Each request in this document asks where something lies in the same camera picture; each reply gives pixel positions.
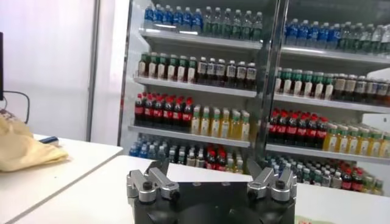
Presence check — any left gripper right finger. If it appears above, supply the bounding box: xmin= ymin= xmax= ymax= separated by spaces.
xmin=246 ymin=158 xmax=298 ymax=202

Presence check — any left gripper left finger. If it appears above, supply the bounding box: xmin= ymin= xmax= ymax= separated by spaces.
xmin=126 ymin=158 xmax=180 ymax=204

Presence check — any light green t-shirt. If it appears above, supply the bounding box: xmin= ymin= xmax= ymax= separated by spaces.
xmin=294 ymin=215 xmax=315 ymax=224

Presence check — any small red-capped cola bottle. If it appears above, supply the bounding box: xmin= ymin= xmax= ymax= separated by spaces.
xmin=205 ymin=148 xmax=216 ymax=170
xmin=341 ymin=169 xmax=353 ymax=190
xmin=352 ymin=170 xmax=364 ymax=192
xmin=216 ymin=150 xmax=227 ymax=171

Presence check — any beverage display shelf cabinet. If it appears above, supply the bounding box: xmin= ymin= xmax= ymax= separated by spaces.
xmin=117 ymin=0 xmax=280 ymax=176
xmin=264 ymin=0 xmax=390 ymax=197

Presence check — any green-capped dark bottle white label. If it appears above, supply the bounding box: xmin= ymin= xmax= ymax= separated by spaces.
xmin=177 ymin=55 xmax=188 ymax=83
xmin=138 ymin=53 xmax=148 ymax=79
xmin=313 ymin=71 xmax=324 ymax=99
xmin=275 ymin=67 xmax=283 ymax=94
xmin=147 ymin=53 xmax=158 ymax=79
xmin=292 ymin=69 xmax=303 ymax=96
xmin=187 ymin=56 xmax=197 ymax=84
xmin=167 ymin=54 xmax=178 ymax=82
xmin=302 ymin=70 xmax=313 ymax=97
xmin=157 ymin=54 xmax=168 ymax=80
xmin=322 ymin=72 xmax=334 ymax=100
xmin=282 ymin=68 xmax=293 ymax=95

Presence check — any white-capped bottle dark label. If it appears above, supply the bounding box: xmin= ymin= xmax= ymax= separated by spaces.
xmin=197 ymin=57 xmax=207 ymax=85
xmin=225 ymin=60 xmax=236 ymax=88
xmin=216 ymin=58 xmax=226 ymax=86
xmin=207 ymin=57 xmax=216 ymax=85
xmin=246 ymin=62 xmax=257 ymax=91
xmin=236 ymin=61 xmax=247 ymax=89

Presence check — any blue striped white object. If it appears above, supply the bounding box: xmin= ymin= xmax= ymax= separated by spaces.
xmin=38 ymin=136 xmax=60 ymax=147

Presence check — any white-capped bottle beige label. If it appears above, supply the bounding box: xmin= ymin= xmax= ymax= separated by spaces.
xmin=366 ymin=77 xmax=378 ymax=104
xmin=377 ymin=79 xmax=388 ymax=106
xmin=355 ymin=75 xmax=367 ymax=103
xmin=333 ymin=73 xmax=346 ymax=100
xmin=344 ymin=74 xmax=356 ymax=102

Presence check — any pale yellow shirt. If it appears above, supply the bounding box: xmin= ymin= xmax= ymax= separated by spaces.
xmin=0 ymin=109 xmax=69 ymax=173

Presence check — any green-tinted water bottle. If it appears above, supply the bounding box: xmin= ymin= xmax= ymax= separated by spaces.
xmin=370 ymin=25 xmax=382 ymax=55
xmin=349 ymin=23 xmax=361 ymax=52
xmin=222 ymin=9 xmax=233 ymax=38
xmin=360 ymin=24 xmax=372 ymax=54
xmin=212 ymin=7 xmax=223 ymax=37
xmin=338 ymin=21 xmax=350 ymax=51
xmin=232 ymin=10 xmax=243 ymax=40
xmin=252 ymin=12 xmax=263 ymax=42
xmin=202 ymin=6 xmax=213 ymax=36
xmin=381 ymin=25 xmax=390 ymax=55

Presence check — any black monitor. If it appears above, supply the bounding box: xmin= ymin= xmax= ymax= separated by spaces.
xmin=0 ymin=32 xmax=4 ymax=101

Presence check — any grey slanted wall post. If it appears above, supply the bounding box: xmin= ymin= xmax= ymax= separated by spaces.
xmin=86 ymin=0 xmax=101 ymax=143

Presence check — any black monitor cable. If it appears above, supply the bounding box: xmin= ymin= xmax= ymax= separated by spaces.
xmin=2 ymin=90 xmax=30 ymax=124

